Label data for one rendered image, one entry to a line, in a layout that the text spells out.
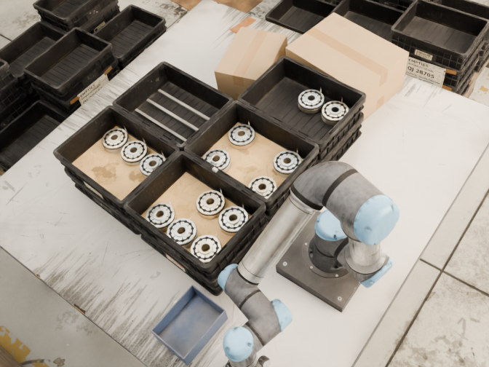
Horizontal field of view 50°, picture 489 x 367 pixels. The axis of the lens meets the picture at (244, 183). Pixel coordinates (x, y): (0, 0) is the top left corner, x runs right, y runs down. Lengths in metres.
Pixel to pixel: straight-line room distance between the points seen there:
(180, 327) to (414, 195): 0.97
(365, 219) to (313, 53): 1.17
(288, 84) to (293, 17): 1.29
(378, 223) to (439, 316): 1.45
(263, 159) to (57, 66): 1.57
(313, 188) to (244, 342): 0.41
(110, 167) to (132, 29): 1.49
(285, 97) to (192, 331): 0.98
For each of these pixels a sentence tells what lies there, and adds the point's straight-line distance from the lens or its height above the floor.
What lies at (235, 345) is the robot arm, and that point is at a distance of 1.34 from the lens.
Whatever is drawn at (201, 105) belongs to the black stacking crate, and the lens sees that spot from 2.19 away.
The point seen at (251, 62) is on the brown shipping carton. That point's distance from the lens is 2.29.
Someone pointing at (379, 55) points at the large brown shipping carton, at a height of 0.90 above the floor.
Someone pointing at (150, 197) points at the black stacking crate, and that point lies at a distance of 1.91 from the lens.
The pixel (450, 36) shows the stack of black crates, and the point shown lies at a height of 0.49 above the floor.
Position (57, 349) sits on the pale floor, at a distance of 2.76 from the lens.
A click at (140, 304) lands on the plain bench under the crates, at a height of 0.70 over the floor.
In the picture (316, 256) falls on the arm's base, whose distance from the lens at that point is 1.77.
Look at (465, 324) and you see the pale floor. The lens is 2.63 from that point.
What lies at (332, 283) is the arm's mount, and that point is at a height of 0.74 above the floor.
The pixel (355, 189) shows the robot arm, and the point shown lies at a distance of 1.22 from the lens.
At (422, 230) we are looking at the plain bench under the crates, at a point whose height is 0.70.
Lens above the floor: 2.38
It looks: 54 degrees down
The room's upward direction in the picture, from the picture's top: 11 degrees counter-clockwise
